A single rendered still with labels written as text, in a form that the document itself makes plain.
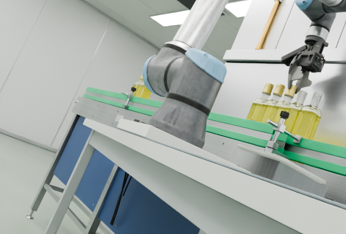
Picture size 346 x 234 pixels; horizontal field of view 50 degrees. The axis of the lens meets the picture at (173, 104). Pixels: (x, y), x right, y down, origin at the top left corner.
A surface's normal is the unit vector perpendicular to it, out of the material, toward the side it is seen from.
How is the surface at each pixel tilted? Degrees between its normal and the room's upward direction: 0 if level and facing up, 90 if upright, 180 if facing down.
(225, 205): 90
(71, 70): 90
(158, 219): 90
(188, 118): 72
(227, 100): 90
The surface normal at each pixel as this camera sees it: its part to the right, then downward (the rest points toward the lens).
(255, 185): -0.84, -0.42
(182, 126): 0.22, -0.37
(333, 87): -0.74, -0.40
